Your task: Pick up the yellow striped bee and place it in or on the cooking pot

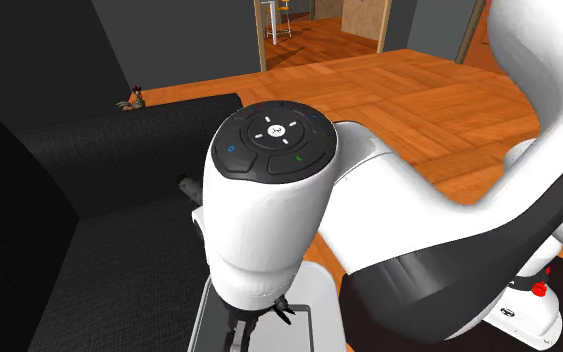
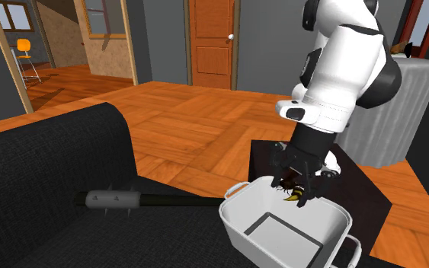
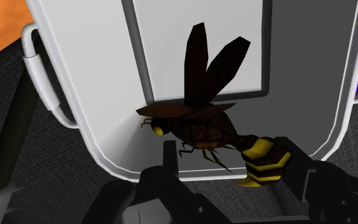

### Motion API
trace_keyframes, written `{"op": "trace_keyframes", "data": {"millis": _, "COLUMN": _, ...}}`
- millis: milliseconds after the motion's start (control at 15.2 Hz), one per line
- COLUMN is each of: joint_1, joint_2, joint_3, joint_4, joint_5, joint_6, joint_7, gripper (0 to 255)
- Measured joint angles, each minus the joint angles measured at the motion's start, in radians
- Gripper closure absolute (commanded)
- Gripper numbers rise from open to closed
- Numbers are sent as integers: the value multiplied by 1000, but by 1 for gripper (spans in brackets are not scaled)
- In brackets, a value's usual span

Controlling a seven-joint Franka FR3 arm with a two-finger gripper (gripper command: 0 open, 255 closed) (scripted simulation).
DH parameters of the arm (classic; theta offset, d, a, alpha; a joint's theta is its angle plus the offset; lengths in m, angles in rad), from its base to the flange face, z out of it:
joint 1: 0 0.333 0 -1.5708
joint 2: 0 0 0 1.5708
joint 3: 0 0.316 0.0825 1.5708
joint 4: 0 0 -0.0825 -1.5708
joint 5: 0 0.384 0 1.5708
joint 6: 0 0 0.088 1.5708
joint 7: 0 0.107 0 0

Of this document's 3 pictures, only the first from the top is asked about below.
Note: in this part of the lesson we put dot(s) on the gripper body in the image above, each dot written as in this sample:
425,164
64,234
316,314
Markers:
242,326

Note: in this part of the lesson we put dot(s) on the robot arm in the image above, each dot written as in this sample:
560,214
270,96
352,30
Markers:
383,204

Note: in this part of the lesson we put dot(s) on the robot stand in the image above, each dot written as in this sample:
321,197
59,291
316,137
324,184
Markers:
383,334

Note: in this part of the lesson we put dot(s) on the dark grey small object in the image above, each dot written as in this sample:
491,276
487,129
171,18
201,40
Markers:
191,187

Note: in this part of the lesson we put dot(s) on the black fabric sofa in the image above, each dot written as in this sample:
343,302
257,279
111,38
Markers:
115,151

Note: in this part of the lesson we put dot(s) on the rooster figure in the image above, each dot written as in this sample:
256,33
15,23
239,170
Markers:
136,99

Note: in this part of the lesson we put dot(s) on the white stool orange seat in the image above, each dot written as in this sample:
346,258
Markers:
279,19

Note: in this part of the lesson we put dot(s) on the wooden door frame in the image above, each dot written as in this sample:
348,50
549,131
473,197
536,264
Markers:
261,34

